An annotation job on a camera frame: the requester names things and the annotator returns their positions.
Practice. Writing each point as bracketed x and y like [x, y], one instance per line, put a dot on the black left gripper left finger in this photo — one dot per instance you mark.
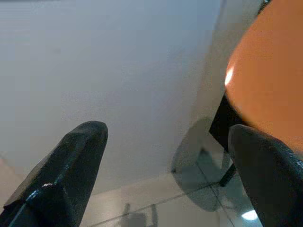
[61, 179]

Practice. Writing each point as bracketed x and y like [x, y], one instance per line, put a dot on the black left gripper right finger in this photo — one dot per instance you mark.
[274, 179]

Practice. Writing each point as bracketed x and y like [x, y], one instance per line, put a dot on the orange plate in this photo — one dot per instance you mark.
[272, 71]

